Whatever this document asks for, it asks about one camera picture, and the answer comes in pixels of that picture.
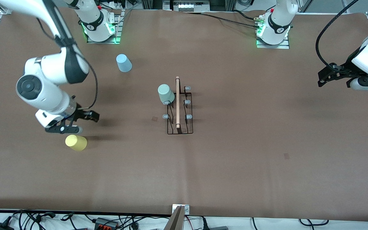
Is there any curved black cable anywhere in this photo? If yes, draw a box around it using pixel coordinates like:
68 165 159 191
299 218 329 226

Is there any light blue plastic cup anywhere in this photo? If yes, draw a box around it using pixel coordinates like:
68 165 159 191
116 54 133 73

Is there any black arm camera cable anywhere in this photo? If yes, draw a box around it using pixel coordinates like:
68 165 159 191
315 0 360 69
35 18 99 111

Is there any thick black table cable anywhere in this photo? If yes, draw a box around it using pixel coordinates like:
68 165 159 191
184 11 258 28

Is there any aluminium arm base plate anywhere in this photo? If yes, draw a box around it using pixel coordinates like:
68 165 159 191
87 9 123 44
256 14 290 50

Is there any thin black table cable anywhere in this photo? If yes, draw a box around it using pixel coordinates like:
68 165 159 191
234 10 262 21

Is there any grey aluminium profile post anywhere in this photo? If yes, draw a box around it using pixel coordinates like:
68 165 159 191
164 206 186 230

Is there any pale green plastic cup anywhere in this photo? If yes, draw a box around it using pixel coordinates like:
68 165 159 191
157 84 175 105

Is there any black and orange box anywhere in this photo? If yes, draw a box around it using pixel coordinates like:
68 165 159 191
94 218 119 229

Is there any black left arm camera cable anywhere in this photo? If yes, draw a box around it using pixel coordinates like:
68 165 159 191
315 0 360 69

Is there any yellow plastic cup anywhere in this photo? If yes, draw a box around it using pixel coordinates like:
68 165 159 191
65 134 88 151

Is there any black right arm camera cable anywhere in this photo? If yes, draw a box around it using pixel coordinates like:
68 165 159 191
35 18 99 111

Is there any tangled black cable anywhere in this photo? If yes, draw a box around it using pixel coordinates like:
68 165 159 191
11 210 58 230

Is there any silver bracket plate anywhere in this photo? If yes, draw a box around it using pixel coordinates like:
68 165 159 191
172 204 190 215

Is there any brown paper table cover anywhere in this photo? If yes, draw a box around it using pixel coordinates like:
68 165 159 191
0 7 368 222

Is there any white power strip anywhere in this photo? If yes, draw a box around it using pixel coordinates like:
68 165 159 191
163 0 211 12

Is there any black wire cup holder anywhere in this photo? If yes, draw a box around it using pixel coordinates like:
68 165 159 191
162 76 193 135

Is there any black velcro cable strap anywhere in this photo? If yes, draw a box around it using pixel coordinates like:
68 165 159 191
55 36 76 48

